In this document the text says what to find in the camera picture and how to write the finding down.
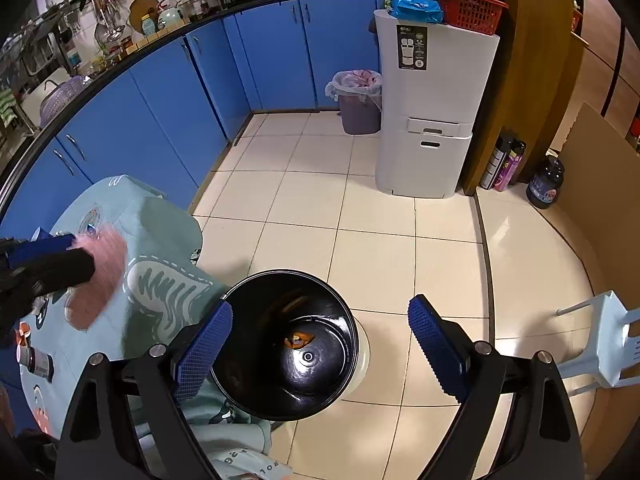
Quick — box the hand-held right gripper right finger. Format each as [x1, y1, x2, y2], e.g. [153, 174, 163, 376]
[407, 295, 586, 480]

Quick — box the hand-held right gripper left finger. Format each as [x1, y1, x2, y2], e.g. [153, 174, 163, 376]
[54, 300, 236, 480]

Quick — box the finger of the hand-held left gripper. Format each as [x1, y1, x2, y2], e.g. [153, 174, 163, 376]
[9, 227, 77, 267]
[14, 248, 97, 296]

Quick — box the pink round cloth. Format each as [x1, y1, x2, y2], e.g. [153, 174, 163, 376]
[65, 227, 129, 331]

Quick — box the black round trash bin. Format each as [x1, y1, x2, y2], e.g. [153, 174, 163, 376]
[210, 270, 373, 422]

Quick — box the grey trash bin with bag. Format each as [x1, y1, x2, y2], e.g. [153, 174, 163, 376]
[325, 69, 385, 111]

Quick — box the small dark bottle white cap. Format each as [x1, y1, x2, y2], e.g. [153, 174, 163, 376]
[17, 345, 55, 378]

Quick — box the orange scrap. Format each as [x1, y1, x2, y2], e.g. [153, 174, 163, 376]
[284, 332, 317, 351]

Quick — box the purple plastic basket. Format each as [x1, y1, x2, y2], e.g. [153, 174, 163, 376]
[39, 76, 88, 128]

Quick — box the long blue kitchen cabinet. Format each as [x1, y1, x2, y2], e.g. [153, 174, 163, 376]
[0, 12, 253, 241]

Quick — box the pale plastic chair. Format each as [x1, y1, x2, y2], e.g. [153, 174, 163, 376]
[556, 290, 640, 390]

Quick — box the black spray can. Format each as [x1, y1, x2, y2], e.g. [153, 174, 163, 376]
[479, 135, 516, 191]

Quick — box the purple spray can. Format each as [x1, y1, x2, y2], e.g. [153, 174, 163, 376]
[493, 141, 527, 192]

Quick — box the dark round jar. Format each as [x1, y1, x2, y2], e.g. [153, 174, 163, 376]
[526, 156, 566, 208]

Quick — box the metal dish rack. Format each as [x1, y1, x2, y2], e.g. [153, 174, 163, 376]
[0, 10, 68, 86]

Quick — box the metal strainer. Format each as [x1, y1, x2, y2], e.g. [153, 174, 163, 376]
[95, 7, 126, 43]

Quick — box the purple waste bin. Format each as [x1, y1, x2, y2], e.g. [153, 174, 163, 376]
[340, 90, 383, 136]

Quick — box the white plastic storage cabinet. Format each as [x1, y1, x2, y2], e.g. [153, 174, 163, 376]
[374, 9, 501, 197]

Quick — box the round wooden cutting board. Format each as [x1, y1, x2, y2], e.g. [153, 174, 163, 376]
[129, 0, 166, 36]

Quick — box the teal kettle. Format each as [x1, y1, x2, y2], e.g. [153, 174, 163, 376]
[157, 2, 190, 31]

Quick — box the short blue kitchen cabinet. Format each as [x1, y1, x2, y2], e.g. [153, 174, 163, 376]
[235, 0, 386, 113]

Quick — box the brown wooden partition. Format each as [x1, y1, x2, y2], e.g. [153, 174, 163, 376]
[462, 0, 583, 196]

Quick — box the red plastic basket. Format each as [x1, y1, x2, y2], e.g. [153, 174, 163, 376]
[425, 0, 510, 37]

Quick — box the blue plastic packet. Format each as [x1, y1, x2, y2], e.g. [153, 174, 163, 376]
[384, 0, 446, 24]

